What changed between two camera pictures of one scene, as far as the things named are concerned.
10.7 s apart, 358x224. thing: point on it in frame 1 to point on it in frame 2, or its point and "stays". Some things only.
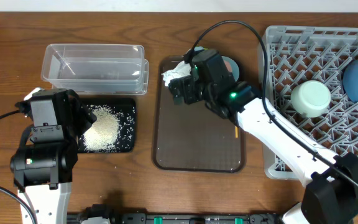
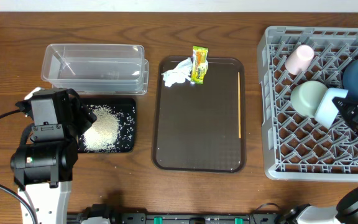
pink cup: x=229 y=66 to x=299 y=60
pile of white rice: x=103 y=134 stays
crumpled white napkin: x=182 y=70 stays
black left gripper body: x=78 y=119 stays
